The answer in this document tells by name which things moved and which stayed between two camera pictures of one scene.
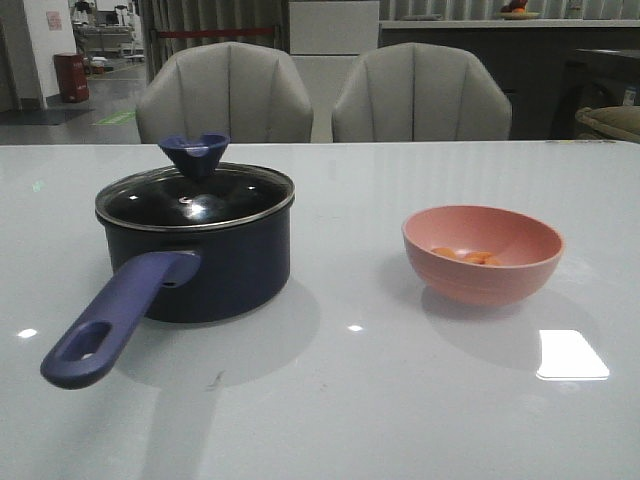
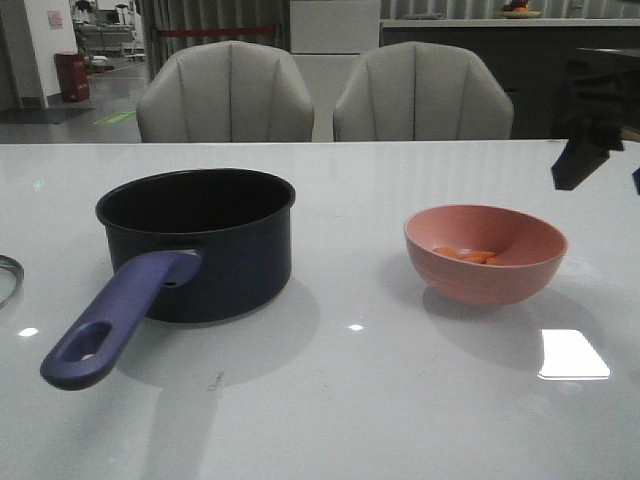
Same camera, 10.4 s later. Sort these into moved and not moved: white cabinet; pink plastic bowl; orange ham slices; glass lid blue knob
Moved: glass lid blue knob
Not moved: orange ham slices; pink plastic bowl; white cabinet
